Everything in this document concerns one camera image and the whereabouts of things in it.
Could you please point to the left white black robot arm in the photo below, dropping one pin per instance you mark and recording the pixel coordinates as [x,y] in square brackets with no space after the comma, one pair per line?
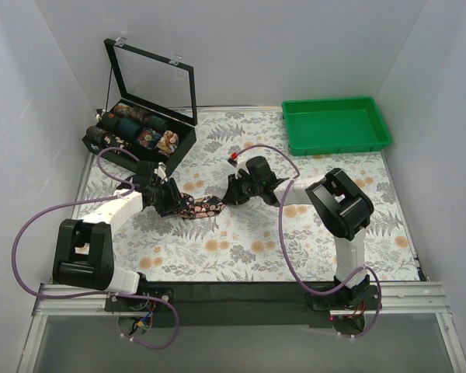
[84,252]

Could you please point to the rolled teal tie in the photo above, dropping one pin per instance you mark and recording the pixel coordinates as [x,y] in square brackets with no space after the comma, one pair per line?
[128,129]

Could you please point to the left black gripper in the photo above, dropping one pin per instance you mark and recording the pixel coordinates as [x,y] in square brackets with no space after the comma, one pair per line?
[170,200]

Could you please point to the black tie display box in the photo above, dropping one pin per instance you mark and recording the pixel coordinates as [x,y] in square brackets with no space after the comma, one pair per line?
[165,87]

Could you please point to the floral patterned table mat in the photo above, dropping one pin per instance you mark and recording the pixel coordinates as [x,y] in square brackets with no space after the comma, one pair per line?
[242,243]

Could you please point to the rolled navy floral tie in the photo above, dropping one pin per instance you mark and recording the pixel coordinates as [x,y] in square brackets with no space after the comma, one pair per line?
[148,138]

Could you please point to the green plastic tray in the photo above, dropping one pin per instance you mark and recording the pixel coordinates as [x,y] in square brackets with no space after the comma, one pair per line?
[335,126]

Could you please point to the aluminium frame rail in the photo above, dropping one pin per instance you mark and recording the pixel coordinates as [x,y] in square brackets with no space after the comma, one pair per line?
[413,331]

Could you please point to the rolled dark purple tie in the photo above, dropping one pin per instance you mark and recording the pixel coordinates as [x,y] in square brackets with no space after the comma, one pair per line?
[96,135]

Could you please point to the rolled black floral tie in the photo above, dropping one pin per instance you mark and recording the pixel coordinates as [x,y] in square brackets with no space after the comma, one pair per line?
[109,140]

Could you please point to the rolled cream red tie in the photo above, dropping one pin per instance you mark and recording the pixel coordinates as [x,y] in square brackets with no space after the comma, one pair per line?
[168,143]

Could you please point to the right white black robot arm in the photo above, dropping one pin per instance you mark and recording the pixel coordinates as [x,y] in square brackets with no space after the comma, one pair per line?
[343,208]

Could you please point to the rolled dark green tie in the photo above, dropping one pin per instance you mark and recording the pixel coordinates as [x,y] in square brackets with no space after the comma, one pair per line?
[154,122]

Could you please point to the rolled brown patterned tie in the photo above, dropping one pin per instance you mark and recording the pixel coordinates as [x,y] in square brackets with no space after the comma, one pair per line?
[133,112]

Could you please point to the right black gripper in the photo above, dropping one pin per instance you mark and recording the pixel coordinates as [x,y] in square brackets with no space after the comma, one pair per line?
[236,190]

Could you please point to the black floral necktie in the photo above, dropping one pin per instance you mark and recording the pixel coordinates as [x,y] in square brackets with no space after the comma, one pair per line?
[204,207]

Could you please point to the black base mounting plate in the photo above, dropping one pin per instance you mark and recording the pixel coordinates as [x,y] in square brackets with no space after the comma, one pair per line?
[243,304]

